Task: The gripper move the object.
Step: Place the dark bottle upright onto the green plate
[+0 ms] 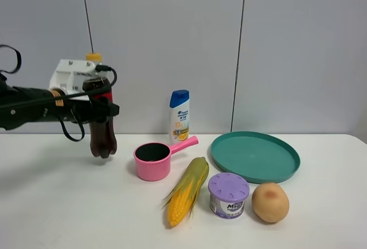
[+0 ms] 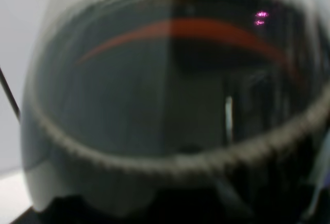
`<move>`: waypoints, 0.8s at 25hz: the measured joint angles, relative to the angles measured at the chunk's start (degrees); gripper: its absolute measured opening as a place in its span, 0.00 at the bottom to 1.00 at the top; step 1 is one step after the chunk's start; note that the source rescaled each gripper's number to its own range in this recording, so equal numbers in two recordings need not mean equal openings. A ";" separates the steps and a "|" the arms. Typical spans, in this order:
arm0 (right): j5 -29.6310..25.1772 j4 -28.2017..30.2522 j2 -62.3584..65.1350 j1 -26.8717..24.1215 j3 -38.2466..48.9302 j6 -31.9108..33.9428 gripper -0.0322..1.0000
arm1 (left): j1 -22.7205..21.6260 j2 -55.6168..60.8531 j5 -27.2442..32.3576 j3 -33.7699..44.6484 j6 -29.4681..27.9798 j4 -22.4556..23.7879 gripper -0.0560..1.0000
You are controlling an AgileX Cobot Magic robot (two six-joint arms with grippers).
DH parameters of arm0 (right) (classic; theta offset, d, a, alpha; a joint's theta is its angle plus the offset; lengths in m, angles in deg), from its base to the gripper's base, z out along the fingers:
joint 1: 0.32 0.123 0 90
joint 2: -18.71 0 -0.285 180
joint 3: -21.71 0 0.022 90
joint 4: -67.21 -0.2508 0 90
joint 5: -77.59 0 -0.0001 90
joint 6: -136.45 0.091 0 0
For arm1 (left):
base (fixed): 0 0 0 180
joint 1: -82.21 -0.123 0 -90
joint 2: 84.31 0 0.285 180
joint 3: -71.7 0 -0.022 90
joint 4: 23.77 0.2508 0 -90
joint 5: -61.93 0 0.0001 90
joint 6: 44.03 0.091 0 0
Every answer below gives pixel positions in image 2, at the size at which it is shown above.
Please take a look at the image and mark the cola bottle with yellow cap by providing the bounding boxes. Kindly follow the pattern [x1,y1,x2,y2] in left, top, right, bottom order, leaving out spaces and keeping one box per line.
[20,0,329,223]

